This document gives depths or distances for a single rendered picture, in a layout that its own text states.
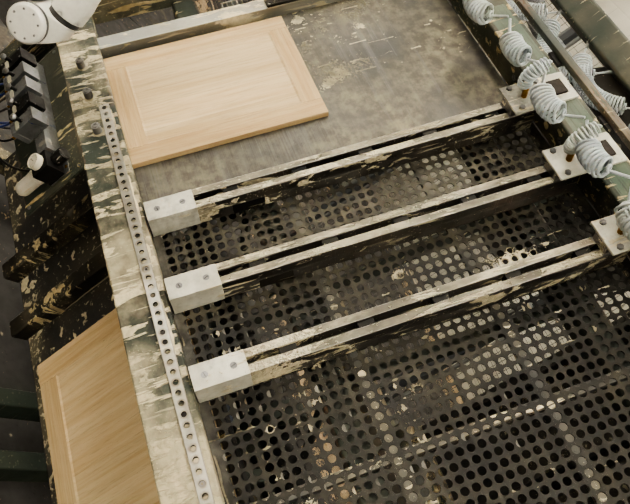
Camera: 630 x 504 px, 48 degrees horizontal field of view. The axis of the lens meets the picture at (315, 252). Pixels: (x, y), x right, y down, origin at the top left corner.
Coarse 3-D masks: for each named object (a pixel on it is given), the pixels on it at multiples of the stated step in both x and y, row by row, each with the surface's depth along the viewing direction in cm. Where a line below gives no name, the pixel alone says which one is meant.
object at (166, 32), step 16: (256, 0) 222; (304, 0) 223; (320, 0) 225; (336, 0) 227; (192, 16) 219; (208, 16) 218; (224, 16) 218; (240, 16) 219; (256, 16) 221; (272, 16) 223; (128, 32) 215; (144, 32) 215; (160, 32) 215; (176, 32) 216; (192, 32) 218; (208, 32) 220; (112, 48) 213; (128, 48) 215; (144, 48) 217
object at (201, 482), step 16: (112, 128) 192; (112, 144) 189; (112, 160) 186; (128, 192) 180; (128, 208) 177; (128, 224) 175; (144, 240) 172; (144, 256) 170; (144, 272) 167; (144, 288) 165; (160, 304) 162; (160, 320) 160; (160, 336) 158; (176, 368) 154; (176, 400) 150; (192, 432) 146; (192, 464) 143; (208, 480) 141; (208, 496) 139
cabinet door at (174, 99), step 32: (224, 32) 218; (256, 32) 217; (288, 32) 217; (128, 64) 211; (160, 64) 211; (192, 64) 211; (224, 64) 210; (256, 64) 210; (288, 64) 210; (128, 96) 203; (160, 96) 204; (192, 96) 203; (224, 96) 203; (256, 96) 203; (288, 96) 203; (320, 96) 202; (128, 128) 197; (160, 128) 197; (192, 128) 197; (224, 128) 196; (256, 128) 196; (160, 160) 192
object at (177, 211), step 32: (544, 64) 177; (512, 96) 189; (576, 96) 189; (416, 128) 188; (448, 128) 191; (480, 128) 189; (512, 128) 194; (320, 160) 183; (352, 160) 183; (384, 160) 186; (416, 160) 191; (192, 192) 178; (224, 192) 178; (256, 192) 179; (288, 192) 183; (160, 224) 176; (192, 224) 180
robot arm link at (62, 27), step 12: (48, 0) 140; (60, 0) 133; (72, 0) 133; (84, 0) 133; (96, 0) 135; (48, 12) 134; (60, 12) 134; (72, 12) 134; (84, 12) 135; (60, 24) 135; (72, 24) 136; (84, 24) 138; (48, 36) 136; (60, 36) 137
